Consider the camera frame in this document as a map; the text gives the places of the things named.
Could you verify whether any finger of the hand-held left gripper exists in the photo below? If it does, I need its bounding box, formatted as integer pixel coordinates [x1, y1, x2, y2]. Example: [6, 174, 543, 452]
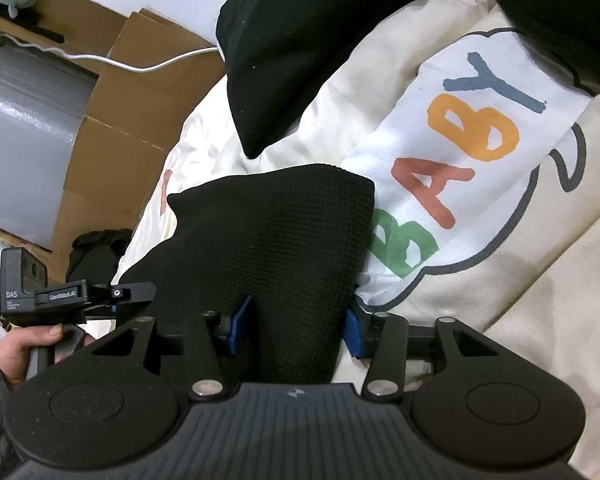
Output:
[86, 281, 157, 312]

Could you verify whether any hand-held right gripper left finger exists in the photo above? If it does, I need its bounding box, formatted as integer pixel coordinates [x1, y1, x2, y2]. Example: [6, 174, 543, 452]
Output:
[87, 294, 255, 402]

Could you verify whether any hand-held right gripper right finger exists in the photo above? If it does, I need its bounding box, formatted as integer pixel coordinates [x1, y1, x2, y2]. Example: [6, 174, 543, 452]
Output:
[345, 306, 503, 402]

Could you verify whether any black knit garment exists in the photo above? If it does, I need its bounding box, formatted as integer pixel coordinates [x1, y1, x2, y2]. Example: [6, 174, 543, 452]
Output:
[114, 162, 377, 386]

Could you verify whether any person's left hand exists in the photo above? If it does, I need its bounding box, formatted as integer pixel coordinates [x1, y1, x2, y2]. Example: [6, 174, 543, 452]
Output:
[0, 324, 65, 377]

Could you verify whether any dark cloth pile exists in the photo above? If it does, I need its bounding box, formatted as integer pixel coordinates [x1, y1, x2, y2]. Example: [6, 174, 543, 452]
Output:
[68, 228, 134, 287]

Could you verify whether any cardboard box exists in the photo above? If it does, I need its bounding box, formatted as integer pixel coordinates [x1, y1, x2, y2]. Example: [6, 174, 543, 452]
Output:
[0, 0, 231, 283]

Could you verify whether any white duvet with coloured letters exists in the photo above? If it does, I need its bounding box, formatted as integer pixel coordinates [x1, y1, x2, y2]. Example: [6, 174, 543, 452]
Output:
[115, 0, 600, 480]

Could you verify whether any small dark object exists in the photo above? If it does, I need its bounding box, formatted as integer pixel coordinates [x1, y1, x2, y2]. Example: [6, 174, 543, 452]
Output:
[22, 22, 67, 45]

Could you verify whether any white cable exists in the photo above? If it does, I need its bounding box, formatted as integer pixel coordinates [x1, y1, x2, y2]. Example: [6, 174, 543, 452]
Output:
[0, 34, 225, 74]

